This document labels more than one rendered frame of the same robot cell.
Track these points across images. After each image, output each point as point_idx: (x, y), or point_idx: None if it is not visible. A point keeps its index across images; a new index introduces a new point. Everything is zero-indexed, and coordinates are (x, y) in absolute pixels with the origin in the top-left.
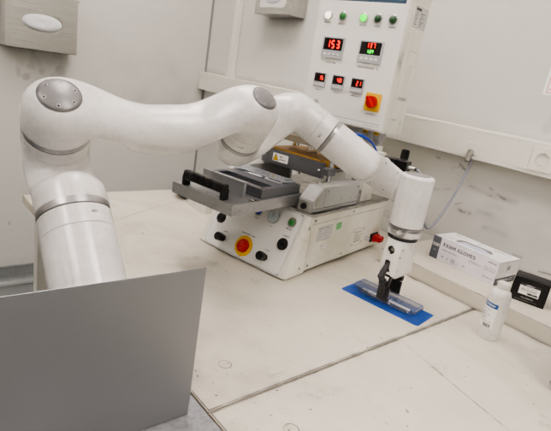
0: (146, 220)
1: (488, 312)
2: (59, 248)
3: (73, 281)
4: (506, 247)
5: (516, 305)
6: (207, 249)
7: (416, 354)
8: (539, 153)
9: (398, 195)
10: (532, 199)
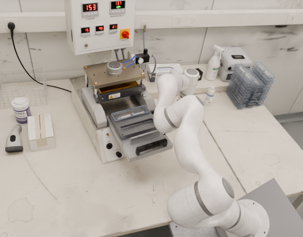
0: (61, 184)
1: (211, 98)
2: (248, 222)
3: (255, 222)
4: (163, 57)
5: (198, 85)
6: (116, 164)
7: (219, 130)
8: (176, 19)
9: (189, 84)
10: (170, 35)
